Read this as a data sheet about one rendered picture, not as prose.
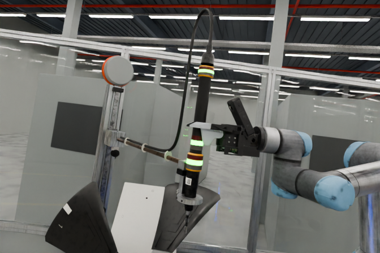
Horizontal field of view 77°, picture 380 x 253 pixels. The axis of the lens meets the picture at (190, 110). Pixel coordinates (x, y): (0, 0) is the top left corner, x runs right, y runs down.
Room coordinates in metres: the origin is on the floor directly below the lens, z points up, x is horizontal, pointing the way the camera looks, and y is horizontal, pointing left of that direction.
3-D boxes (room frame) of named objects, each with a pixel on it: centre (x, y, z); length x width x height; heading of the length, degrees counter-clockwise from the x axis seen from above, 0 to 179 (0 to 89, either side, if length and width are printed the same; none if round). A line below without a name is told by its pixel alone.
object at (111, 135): (1.16, 0.34, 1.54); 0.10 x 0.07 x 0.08; 37
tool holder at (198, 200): (0.67, -0.02, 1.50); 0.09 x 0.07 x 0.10; 36
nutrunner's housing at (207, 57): (0.66, -0.03, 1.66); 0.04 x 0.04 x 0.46
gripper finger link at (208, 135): (0.64, -0.05, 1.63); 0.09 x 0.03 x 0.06; 110
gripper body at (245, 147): (0.68, -0.15, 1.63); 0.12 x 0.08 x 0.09; 102
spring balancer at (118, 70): (1.24, 0.40, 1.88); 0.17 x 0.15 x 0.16; 92
